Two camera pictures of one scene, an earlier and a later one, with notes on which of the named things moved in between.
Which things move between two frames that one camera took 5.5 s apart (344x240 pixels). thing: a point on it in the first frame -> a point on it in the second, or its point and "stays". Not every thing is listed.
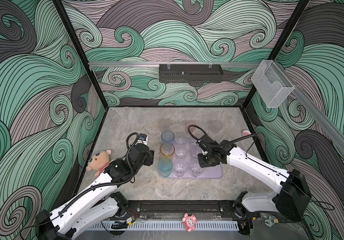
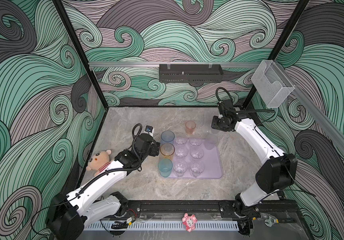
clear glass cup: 181,151 stays
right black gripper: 202,163 -> 214,124
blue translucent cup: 167,136 stays
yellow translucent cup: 167,149 stays
